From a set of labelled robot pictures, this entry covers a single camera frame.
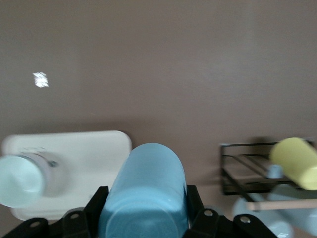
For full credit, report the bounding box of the light blue cup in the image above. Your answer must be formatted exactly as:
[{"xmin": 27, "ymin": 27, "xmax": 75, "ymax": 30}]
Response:
[{"xmin": 98, "ymin": 142, "xmax": 188, "ymax": 238}]

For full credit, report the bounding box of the black wire cup rack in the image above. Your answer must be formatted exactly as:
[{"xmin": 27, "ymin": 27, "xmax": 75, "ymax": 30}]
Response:
[{"xmin": 219, "ymin": 138, "xmax": 317, "ymax": 212}]

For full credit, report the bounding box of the cream rabbit print tray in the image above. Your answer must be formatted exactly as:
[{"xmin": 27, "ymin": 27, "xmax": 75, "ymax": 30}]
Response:
[{"xmin": 1, "ymin": 130, "xmax": 133, "ymax": 222}]

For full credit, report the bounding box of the white bowl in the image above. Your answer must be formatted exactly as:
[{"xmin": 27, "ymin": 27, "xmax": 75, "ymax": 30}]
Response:
[{"xmin": 0, "ymin": 151, "xmax": 60, "ymax": 209}]

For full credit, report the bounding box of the grey cup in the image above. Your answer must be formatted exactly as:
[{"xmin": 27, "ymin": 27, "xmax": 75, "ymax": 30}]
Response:
[
  {"xmin": 232, "ymin": 195, "xmax": 296, "ymax": 238},
  {"xmin": 268, "ymin": 185, "xmax": 317, "ymax": 235}
]

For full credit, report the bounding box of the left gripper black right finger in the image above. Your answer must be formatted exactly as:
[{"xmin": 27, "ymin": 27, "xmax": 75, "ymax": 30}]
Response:
[{"xmin": 185, "ymin": 184, "xmax": 278, "ymax": 238}]

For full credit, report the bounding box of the small brown tape patch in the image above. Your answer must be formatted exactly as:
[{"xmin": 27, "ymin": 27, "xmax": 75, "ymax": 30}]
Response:
[{"xmin": 32, "ymin": 71, "xmax": 50, "ymax": 88}]

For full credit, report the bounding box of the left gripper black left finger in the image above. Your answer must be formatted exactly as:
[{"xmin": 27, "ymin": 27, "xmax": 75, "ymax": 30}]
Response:
[{"xmin": 0, "ymin": 185, "xmax": 110, "ymax": 238}]

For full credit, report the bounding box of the yellow cup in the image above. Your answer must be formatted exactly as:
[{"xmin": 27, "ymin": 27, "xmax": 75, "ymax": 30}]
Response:
[{"xmin": 269, "ymin": 137, "xmax": 317, "ymax": 191}]

